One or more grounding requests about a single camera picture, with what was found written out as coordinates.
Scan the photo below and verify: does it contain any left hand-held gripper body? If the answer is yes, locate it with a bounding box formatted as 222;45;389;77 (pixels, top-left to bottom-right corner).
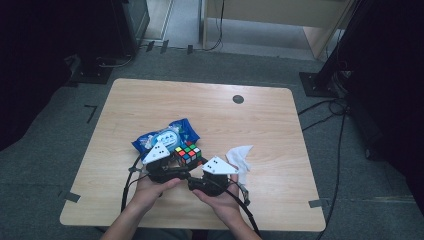
142;141;175;184

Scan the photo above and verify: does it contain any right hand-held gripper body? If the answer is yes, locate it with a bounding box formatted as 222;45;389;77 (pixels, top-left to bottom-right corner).
191;155;239;197

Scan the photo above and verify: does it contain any multicoloured puzzle cube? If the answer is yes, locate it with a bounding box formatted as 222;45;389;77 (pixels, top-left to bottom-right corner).
173;143;204;167

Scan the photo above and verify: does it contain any white wet wipe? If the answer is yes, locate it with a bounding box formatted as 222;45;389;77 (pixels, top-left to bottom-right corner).
225;144;254;186

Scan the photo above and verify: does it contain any blue wet wipes pack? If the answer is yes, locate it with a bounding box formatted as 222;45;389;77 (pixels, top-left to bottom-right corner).
131;118;201;158

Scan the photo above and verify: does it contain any person's right hand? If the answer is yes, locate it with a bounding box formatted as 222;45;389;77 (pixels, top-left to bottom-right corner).
193;173;242;225

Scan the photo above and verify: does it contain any person's left hand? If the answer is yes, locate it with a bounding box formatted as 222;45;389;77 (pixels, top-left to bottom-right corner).
134;173;184;214

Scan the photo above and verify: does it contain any black angled floor tape mark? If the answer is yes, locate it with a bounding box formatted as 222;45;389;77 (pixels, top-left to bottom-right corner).
83;104;99;125

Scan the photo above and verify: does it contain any black metal stand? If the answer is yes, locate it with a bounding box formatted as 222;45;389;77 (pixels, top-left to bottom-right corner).
70;54;115;85
298;0;359;99

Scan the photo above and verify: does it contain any dark cabinet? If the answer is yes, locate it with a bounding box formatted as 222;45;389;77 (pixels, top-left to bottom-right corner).
109;0;151;58

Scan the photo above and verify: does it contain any black curtain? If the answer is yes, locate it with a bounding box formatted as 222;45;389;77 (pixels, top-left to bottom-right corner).
0;0;134;153
333;0;424;214

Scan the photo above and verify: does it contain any light wooden cabinet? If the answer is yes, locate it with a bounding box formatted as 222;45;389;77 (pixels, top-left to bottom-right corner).
201;0;355;62

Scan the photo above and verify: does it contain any right hand-held gripper cable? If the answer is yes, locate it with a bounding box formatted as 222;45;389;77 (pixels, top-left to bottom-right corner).
226;188;262;236

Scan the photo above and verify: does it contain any long black floor cable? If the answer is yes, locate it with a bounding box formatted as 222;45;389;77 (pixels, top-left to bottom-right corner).
314;108;348;240

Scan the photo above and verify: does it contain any black hanging cable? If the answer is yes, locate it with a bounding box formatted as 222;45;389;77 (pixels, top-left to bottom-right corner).
203;0;225;53

